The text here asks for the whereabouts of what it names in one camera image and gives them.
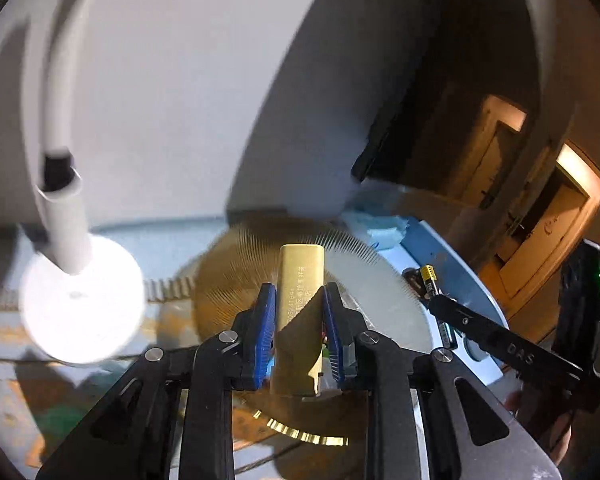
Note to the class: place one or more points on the white lamp base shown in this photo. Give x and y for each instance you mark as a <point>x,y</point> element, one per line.
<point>80,305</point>

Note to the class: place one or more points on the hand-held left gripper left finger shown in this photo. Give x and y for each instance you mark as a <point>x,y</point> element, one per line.
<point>265,330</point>

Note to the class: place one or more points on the person's right hand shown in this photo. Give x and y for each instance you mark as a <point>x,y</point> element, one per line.
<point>560,435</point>

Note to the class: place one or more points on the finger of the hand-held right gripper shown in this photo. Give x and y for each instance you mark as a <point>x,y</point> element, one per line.
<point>505,345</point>
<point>412,279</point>

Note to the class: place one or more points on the patterned blue mat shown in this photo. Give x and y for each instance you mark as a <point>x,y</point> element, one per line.
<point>10,410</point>

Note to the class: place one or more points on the yellow lighter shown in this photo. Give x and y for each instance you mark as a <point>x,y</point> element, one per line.
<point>300,285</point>

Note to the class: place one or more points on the wooden door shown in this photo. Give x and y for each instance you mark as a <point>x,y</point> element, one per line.
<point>545,240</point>

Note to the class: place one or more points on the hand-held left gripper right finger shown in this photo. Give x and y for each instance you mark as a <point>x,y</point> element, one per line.
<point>332,330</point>

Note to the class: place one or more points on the gold ribbed bowl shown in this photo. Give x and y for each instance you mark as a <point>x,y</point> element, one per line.
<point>230,280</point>

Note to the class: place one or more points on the yellow black battery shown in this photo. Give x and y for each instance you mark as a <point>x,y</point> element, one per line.
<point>428,280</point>

